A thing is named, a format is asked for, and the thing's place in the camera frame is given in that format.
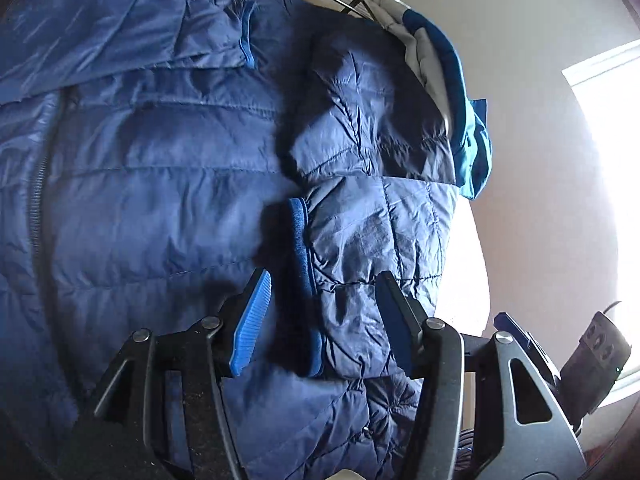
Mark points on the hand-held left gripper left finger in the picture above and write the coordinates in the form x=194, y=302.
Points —
x=250, y=325

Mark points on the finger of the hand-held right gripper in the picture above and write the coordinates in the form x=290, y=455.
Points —
x=527, y=342

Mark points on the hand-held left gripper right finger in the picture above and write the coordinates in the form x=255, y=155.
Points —
x=395, y=325

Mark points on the navy puffer jacket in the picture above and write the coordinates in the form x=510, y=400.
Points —
x=175, y=185

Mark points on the window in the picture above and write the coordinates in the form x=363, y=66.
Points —
x=610, y=135

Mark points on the blue and grey garment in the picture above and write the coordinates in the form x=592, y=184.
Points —
x=435, y=75

